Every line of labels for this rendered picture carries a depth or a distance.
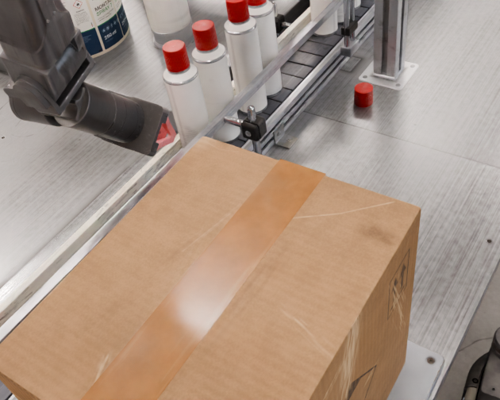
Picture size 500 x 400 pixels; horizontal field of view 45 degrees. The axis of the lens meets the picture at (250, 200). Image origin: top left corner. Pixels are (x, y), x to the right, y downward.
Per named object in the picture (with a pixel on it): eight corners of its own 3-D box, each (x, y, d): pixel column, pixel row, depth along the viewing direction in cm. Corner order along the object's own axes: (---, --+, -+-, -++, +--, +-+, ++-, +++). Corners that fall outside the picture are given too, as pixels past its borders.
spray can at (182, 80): (198, 141, 101) (170, 32, 86) (223, 150, 98) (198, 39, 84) (178, 160, 98) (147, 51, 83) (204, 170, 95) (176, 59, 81)
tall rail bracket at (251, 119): (239, 171, 102) (224, 90, 90) (275, 184, 98) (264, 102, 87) (228, 182, 100) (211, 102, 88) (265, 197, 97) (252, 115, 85)
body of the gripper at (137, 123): (115, 92, 83) (77, 78, 76) (172, 110, 78) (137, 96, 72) (101, 137, 83) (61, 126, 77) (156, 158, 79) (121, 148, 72)
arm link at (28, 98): (27, 86, 62) (70, 26, 65) (-45, 75, 67) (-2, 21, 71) (87, 155, 71) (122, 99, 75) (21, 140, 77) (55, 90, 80)
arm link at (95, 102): (76, 128, 68) (87, 78, 68) (33, 120, 71) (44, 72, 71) (117, 139, 74) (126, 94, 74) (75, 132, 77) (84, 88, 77)
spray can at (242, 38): (248, 94, 108) (231, -14, 93) (273, 101, 106) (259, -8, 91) (232, 110, 105) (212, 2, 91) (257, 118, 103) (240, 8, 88)
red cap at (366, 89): (350, 101, 111) (350, 86, 109) (366, 94, 112) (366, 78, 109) (361, 109, 109) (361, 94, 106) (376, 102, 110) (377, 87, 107)
